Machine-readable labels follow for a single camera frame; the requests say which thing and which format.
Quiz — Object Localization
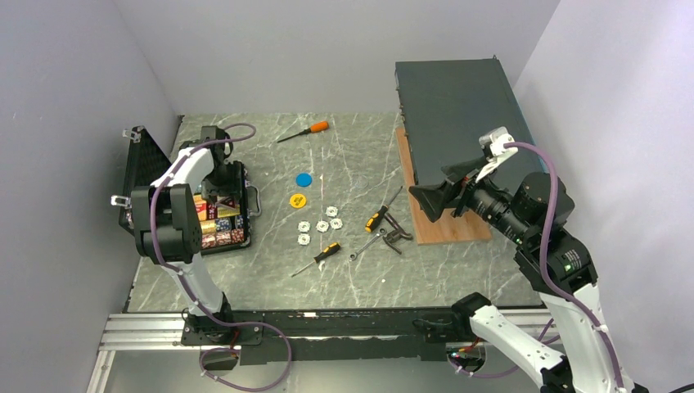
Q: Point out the blue poker chip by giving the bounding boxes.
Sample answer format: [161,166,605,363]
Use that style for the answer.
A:
[295,173,313,187]

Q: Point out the black yellow short screwdriver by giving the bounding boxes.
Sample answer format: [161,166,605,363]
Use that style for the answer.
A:
[290,242,341,278]

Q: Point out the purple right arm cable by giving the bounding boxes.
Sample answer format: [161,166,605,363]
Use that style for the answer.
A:
[448,142,624,393]

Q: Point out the wooden board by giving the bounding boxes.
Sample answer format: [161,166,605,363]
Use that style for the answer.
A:
[394,127,492,246]

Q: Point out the orange handled screwdriver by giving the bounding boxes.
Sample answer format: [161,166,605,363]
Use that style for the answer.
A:
[277,121,330,143]

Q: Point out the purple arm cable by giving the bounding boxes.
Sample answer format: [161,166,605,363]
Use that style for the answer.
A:
[448,142,624,393]
[149,123,293,393]

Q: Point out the dark grey rack unit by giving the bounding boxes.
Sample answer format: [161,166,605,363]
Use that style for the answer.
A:
[394,57,534,185]

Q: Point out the black yellow long screwdriver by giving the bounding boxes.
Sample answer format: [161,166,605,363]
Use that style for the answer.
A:
[364,186,403,233]

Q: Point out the silver ratchet wrench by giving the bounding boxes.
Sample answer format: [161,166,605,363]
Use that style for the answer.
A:
[349,228,386,261]

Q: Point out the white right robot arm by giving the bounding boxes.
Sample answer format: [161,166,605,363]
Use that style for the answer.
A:
[409,160,642,392]

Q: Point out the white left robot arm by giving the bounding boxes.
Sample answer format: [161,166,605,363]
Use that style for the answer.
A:
[119,125,246,344]

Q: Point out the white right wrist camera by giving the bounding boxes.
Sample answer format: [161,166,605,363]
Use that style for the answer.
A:
[475,126,518,183]

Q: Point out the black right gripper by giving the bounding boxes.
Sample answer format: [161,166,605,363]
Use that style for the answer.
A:
[408,153,531,243]

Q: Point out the dark metal clamp tool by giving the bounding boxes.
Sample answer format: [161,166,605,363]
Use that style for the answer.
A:
[383,213,414,255]

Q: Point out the yellow dealer chip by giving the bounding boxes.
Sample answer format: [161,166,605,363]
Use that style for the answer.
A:
[289,193,308,209]

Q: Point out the black poker chip case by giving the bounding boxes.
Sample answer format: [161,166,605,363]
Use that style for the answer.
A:
[111,126,260,255]

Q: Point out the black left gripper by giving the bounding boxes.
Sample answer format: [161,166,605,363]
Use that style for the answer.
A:
[202,160,241,206]

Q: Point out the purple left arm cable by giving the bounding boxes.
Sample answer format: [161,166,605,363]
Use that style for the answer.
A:
[149,123,293,393]

